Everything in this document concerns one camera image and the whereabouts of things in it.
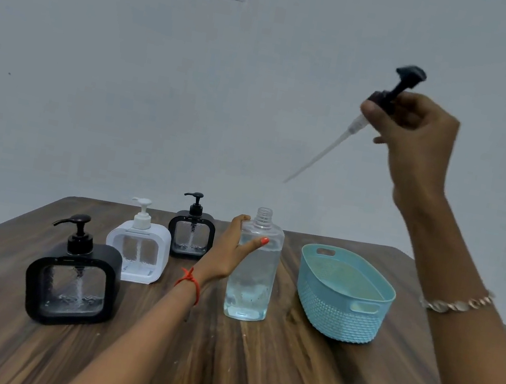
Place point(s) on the white soap dispenser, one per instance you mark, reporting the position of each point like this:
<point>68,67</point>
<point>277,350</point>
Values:
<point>139,248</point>

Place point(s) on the person's left forearm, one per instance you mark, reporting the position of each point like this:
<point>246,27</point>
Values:
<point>138,342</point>

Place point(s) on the teal plastic basket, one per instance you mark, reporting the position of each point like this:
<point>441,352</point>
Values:
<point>343,291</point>

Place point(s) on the black pump dispenser head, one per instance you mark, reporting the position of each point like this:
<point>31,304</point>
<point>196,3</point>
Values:
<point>372,117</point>

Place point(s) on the large black soap dispenser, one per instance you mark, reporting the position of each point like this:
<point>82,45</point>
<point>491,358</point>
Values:
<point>73,278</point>

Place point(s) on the person's right forearm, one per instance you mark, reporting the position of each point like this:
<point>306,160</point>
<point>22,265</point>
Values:
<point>466,331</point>

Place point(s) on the small black soap dispenser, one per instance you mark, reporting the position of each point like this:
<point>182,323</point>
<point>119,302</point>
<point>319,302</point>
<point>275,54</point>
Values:
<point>191,231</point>

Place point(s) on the clear plastic bottle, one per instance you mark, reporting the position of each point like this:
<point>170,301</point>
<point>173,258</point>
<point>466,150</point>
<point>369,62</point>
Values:
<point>254,267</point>

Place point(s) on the person's left hand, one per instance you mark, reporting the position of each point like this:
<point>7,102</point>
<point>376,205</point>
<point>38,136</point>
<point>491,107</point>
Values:
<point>222,255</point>

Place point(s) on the red thread wristband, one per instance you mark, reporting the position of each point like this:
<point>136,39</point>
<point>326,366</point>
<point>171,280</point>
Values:
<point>190,280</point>

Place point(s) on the person's right fingers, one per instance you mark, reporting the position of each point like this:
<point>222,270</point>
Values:
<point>393,116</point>

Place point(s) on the person's right hand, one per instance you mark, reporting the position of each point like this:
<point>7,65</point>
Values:
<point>419,144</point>

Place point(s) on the person's left thumb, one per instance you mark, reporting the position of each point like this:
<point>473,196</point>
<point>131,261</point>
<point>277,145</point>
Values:
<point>254,245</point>

